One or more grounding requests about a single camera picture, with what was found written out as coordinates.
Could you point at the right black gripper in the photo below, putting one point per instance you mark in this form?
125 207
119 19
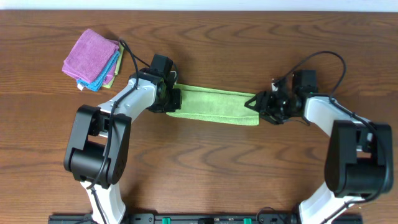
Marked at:
267 106

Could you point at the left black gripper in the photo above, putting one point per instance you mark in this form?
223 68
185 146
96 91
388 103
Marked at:
175 100

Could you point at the green microfiber cloth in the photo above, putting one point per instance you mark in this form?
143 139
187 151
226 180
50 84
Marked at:
218 106

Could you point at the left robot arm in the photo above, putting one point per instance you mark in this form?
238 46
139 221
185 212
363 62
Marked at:
98 146

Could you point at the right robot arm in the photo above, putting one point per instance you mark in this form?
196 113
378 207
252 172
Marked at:
359 163

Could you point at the purple folded cloth lower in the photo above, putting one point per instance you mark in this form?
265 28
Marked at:
110 76

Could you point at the purple folded cloth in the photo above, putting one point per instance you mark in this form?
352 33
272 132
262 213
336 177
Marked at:
88 57
110 76

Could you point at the green folded cloth bottom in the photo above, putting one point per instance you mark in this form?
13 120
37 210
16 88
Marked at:
118 62

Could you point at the blue folded cloth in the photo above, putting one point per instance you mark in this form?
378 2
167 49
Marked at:
109 68

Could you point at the purple folded cloth top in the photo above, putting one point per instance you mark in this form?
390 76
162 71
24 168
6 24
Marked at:
88 57

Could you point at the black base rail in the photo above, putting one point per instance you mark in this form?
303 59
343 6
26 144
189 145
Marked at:
149 218

